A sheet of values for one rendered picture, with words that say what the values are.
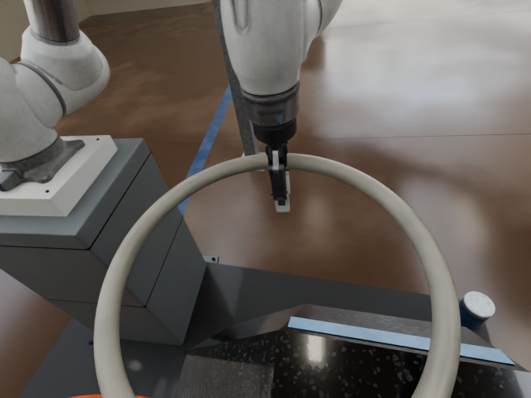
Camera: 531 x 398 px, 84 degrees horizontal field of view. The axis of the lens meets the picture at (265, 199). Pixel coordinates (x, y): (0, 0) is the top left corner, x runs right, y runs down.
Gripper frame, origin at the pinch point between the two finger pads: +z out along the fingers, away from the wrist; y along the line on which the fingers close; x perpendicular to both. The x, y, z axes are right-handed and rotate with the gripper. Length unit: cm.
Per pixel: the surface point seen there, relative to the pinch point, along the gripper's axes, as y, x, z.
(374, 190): 9.0, 16.2, -10.4
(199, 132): -152, -81, 97
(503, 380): 33.7, 29.8, -0.7
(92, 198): -5, -51, 5
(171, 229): -19, -47, 43
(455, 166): -96, 98, 92
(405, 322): 24.4, 21.6, 7.1
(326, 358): 32.0, 7.3, -0.4
